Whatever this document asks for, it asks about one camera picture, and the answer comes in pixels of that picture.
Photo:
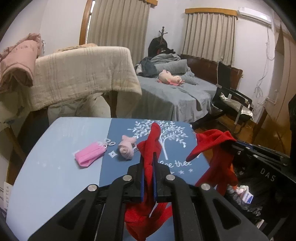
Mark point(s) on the wooden wardrobe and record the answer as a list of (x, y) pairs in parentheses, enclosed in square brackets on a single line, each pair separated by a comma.
[(273, 128)]

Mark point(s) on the dark wooden headboard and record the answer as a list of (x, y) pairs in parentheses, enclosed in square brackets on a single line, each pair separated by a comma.
[(206, 70)]

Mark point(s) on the pink sock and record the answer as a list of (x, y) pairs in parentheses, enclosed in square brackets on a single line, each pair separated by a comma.
[(126, 147)]

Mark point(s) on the white air conditioner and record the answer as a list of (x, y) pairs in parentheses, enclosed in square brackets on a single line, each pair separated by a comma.
[(251, 13)]

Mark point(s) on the pink face mask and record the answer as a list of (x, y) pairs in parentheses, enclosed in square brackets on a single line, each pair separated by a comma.
[(92, 152)]

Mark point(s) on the red cloth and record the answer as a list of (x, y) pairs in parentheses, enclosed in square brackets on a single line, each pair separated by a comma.
[(143, 219)]

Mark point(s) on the black trash bin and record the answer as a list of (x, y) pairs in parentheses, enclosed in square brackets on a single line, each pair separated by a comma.
[(269, 225)]

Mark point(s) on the bed with grey sheet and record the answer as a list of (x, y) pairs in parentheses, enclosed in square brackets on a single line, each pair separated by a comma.
[(187, 102)]

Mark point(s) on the silver chair cushion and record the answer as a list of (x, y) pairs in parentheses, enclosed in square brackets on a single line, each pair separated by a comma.
[(236, 105)]

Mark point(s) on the white crumpled paper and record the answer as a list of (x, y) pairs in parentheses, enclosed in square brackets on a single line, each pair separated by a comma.
[(240, 190)]

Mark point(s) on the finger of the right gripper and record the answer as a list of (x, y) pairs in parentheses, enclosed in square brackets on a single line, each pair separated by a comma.
[(242, 150)]

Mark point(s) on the small blue white box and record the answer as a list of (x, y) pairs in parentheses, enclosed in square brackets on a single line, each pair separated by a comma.
[(247, 197)]

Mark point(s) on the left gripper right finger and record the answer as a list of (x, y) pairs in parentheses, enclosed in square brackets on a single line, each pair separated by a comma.
[(200, 213)]

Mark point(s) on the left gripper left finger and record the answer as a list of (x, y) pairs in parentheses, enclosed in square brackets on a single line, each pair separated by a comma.
[(96, 213)]

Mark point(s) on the pink jacket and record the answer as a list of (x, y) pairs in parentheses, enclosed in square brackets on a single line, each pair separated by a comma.
[(18, 62)]

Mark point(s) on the grey pillow and duvet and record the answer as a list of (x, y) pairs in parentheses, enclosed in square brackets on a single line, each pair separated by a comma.
[(176, 66)]

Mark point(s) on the black chair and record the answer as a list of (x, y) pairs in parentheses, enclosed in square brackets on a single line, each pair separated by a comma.
[(223, 86)]

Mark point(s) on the left beige curtain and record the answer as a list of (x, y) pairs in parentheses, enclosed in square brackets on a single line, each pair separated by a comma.
[(120, 23)]

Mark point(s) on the beige curtain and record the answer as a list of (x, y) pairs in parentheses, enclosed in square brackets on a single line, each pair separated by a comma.
[(210, 36), (120, 23)]

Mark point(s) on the beige quilt on rack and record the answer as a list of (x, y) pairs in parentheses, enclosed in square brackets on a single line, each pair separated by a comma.
[(77, 73)]

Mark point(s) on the right beige curtain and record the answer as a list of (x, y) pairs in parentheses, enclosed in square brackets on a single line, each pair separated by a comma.
[(210, 36)]

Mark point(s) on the dark grey clothes pile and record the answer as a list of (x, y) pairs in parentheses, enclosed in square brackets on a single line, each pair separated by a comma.
[(146, 68)]

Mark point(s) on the pink plush toy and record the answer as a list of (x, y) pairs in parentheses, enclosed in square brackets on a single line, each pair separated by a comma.
[(166, 77)]

